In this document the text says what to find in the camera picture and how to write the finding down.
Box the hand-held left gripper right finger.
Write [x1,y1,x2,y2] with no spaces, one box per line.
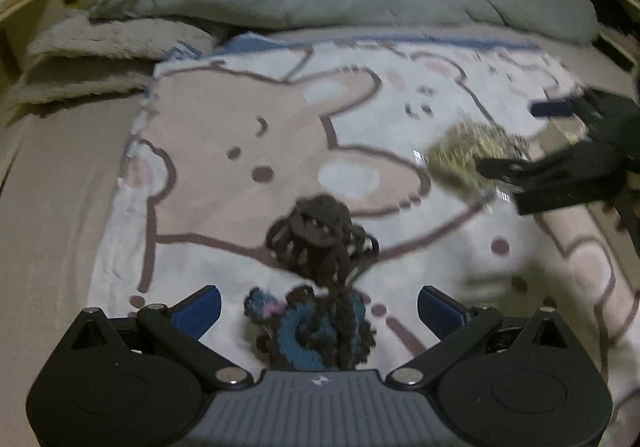
[385,285,582,388]

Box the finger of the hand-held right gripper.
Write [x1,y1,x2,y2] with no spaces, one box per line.
[475,141,627,216]
[530,97,590,120]

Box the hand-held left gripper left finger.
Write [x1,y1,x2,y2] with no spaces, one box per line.
[60,284,252,388]

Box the clear bag of gold chains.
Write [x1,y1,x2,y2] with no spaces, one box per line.
[426,118,532,202]

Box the blue brown crochet scrunchie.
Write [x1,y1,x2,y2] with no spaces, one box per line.
[243,284,377,373]

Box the brown hair claw clip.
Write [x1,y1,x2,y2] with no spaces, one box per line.
[265,194,381,289]

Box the printed bear blanket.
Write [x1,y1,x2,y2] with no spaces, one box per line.
[86,33,640,410]

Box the beige fluffy blanket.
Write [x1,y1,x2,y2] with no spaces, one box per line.
[9,9,223,114]

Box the wooden bedside shelf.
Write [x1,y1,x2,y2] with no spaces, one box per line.
[0,0,100,78]

